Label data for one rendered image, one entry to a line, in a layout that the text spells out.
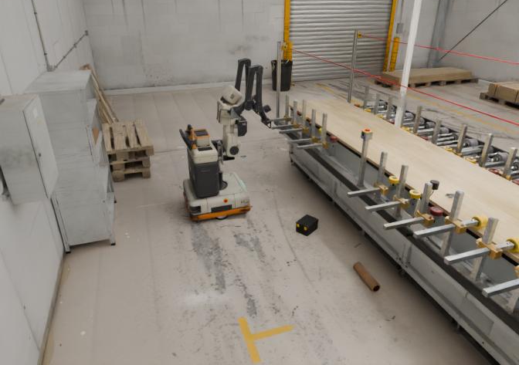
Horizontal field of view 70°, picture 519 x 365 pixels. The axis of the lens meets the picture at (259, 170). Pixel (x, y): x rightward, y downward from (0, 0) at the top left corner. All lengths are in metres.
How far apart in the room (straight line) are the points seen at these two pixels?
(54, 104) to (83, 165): 0.57
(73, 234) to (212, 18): 7.09
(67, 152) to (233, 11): 7.16
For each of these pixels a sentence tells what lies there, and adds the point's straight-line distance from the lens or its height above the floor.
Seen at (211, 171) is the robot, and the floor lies 0.59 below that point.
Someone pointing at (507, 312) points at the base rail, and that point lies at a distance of 2.54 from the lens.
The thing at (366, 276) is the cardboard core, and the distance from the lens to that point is 3.42.
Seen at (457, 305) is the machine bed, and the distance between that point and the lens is 3.23.
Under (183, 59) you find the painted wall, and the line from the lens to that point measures 9.87.
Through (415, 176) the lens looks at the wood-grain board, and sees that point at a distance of 3.30.
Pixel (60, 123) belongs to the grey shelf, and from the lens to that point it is 3.51.
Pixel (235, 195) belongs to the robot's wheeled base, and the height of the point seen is 0.27.
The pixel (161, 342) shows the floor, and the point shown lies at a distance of 3.02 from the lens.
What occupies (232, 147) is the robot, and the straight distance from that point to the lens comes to 3.99.
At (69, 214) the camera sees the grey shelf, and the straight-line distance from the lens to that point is 3.86.
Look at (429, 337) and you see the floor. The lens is 3.21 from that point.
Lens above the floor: 2.26
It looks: 26 degrees down
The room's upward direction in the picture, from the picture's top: straight up
